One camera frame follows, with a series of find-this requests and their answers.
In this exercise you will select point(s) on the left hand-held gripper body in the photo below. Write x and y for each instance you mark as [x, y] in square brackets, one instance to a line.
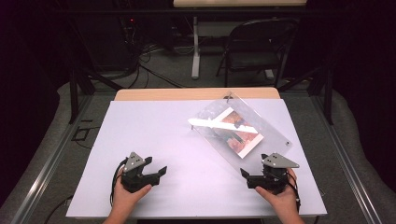
[134, 182]

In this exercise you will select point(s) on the colourful painting print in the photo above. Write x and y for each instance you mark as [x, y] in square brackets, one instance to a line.
[241, 137]

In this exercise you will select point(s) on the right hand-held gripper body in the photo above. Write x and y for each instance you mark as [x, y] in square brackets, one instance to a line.
[274, 180]

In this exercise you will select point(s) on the black metal stand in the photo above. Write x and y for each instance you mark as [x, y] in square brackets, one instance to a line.
[74, 93]
[327, 93]

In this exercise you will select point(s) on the aluminium rail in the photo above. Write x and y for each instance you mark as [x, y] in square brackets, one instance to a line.
[49, 168]
[345, 168]

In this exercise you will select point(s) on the wooden table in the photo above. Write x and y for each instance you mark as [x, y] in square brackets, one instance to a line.
[174, 93]

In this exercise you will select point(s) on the light wooden desk top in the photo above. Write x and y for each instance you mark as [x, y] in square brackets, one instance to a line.
[239, 2]

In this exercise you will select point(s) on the black folding chair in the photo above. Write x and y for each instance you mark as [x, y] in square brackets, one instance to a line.
[255, 59]

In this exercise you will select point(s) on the person's left hand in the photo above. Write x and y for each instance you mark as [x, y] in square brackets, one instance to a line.
[124, 200]

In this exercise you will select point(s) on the white desk leg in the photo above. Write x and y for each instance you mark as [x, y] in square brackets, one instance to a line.
[195, 49]

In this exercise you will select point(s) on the person's right hand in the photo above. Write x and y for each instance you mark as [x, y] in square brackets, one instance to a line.
[283, 202]

